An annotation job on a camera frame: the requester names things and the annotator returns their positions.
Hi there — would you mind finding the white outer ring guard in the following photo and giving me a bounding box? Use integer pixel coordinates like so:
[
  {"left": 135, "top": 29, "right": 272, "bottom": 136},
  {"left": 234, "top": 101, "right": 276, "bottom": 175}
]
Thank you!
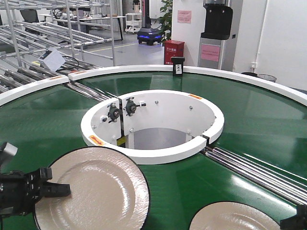
[{"left": 0, "top": 65, "right": 307, "bottom": 106}]

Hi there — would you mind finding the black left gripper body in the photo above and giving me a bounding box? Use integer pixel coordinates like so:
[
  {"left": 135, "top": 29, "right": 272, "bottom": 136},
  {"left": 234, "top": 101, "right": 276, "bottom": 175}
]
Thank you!
[{"left": 0, "top": 167, "right": 52, "bottom": 216}]

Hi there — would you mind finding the steel conveyor rollers right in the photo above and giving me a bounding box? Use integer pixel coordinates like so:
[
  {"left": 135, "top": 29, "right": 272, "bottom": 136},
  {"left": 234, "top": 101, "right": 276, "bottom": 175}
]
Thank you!
[{"left": 203, "top": 147, "right": 307, "bottom": 205}]

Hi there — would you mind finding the metal roller rack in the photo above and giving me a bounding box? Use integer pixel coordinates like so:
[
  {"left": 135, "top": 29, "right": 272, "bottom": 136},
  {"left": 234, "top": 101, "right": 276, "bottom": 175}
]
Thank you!
[{"left": 0, "top": 0, "right": 114, "bottom": 93}]

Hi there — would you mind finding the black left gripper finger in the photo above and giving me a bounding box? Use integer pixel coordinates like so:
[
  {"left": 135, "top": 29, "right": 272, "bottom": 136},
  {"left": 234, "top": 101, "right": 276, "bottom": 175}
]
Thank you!
[{"left": 43, "top": 182, "right": 71, "bottom": 197}]

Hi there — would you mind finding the green potted plant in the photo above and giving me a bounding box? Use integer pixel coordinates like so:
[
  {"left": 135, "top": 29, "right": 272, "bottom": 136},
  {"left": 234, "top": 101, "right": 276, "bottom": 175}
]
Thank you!
[{"left": 158, "top": 0, "right": 173, "bottom": 42}]

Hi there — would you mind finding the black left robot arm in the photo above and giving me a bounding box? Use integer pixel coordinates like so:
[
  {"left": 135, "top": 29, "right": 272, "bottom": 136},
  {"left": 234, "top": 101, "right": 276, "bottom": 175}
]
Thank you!
[{"left": 0, "top": 168, "right": 71, "bottom": 218}]

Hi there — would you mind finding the white rolling cart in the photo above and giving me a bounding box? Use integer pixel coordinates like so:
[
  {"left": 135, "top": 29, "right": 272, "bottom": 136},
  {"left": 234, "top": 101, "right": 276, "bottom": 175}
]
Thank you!
[{"left": 125, "top": 13, "right": 142, "bottom": 34}]

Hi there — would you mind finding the pink wall notice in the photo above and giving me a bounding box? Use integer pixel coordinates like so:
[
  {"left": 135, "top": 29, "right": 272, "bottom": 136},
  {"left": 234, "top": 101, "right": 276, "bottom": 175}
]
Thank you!
[{"left": 177, "top": 10, "right": 192, "bottom": 23}]

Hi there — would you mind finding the white ring guard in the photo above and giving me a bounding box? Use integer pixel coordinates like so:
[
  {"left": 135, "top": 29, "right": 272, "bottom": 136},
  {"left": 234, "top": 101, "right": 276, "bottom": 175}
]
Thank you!
[
  {"left": 0, "top": 65, "right": 307, "bottom": 106},
  {"left": 81, "top": 90, "right": 224, "bottom": 164}
]

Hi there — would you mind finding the red fire extinguisher cabinet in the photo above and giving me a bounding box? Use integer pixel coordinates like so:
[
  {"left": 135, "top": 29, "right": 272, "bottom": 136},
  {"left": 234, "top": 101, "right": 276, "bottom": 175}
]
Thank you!
[{"left": 164, "top": 40, "right": 185, "bottom": 65}]

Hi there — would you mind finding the black sensor box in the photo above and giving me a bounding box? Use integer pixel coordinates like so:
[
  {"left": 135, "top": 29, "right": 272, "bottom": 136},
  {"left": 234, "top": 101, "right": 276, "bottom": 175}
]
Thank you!
[{"left": 171, "top": 57, "right": 185, "bottom": 77}]

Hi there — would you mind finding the black water dispenser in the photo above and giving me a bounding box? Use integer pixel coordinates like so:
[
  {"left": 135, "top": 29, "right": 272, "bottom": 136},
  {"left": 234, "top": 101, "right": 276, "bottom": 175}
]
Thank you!
[{"left": 198, "top": 0, "right": 233, "bottom": 69}]

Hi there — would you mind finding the wire mesh waste bin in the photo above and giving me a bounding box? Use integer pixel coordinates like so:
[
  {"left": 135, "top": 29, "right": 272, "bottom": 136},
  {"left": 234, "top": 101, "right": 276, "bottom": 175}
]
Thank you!
[{"left": 257, "top": 74, "right": 277, "bottom": 82}]

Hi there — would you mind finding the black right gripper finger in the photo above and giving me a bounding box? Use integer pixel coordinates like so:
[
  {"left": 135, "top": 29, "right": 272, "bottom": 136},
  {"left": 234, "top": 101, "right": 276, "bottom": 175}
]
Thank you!
[{"left": 280, "top": 205, "right": 307, "bottom": 230}]

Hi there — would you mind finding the white inner ring guard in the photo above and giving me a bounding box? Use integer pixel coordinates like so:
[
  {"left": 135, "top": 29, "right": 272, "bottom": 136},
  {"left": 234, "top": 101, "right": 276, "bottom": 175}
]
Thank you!
[{"left": 81, "top": 90, "right": 224, "bottom": 164}]

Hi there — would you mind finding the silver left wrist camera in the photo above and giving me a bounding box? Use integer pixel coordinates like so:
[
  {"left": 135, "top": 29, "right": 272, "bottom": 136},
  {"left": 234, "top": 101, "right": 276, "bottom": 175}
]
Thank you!
[{"left": 0, "top": 142, "right": 18, "bottom": 166}]

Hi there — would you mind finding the beige plate black rim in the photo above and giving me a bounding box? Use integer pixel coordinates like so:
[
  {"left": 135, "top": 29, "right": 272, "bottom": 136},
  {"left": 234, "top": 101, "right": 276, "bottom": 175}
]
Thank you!
[{"left": 34, "top": 147, "right": 150, "bottom": 230}]

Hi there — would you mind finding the white control box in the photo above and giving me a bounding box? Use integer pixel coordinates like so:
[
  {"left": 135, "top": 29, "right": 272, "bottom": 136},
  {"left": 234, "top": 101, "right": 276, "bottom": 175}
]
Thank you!
[{"left": 38, "top": 48, "right": 65, "bottom": 72}]

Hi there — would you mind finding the blue lit mobile robot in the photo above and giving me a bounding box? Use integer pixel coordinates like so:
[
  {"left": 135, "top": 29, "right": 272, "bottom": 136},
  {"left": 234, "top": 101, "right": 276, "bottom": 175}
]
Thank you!
[{"left": 137, "top": 0, "right": 162, "bottom": 46}]

